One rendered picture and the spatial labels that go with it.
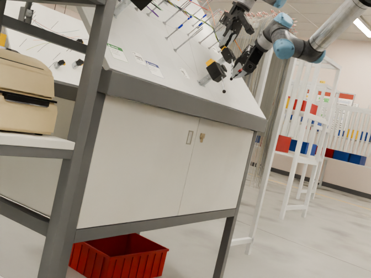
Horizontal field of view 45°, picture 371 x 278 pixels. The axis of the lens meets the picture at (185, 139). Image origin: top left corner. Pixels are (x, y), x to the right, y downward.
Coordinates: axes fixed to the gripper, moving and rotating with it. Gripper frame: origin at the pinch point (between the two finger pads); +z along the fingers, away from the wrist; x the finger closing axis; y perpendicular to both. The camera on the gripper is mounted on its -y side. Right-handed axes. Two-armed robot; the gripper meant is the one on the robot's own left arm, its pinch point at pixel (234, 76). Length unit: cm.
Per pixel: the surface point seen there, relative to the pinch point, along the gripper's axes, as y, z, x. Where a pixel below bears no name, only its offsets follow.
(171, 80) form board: -47, -14, 27
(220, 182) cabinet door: -31.5, 29.7, -20.9
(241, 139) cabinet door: -9.4, 19.5, -20.8
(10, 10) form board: 193, 211, 172
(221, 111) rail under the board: -28.3, -1.4, 1.0
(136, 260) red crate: -63, 69, -9
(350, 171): 573, 381, -468
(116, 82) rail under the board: -74, -23, 41
